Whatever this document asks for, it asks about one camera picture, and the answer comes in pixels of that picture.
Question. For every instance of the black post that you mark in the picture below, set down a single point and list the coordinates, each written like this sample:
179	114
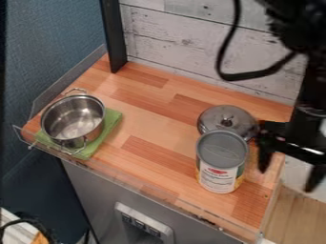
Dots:
113	31

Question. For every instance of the green cloth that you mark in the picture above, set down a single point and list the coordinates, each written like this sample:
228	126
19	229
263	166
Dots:
111	118

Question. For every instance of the silver pot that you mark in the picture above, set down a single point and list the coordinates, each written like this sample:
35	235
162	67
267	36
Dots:
72	117

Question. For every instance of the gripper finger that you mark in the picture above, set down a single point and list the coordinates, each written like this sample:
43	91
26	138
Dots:
316	178
264	155

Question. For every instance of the white and yellow can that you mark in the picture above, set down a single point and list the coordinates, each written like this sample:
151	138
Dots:
218	173

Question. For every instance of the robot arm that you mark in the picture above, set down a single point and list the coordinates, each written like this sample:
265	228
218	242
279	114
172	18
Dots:
302	22

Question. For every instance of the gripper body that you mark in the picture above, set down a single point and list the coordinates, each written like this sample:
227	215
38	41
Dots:
303	135

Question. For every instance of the silver pot lid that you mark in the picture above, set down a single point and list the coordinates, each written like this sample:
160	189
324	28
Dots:
213	117

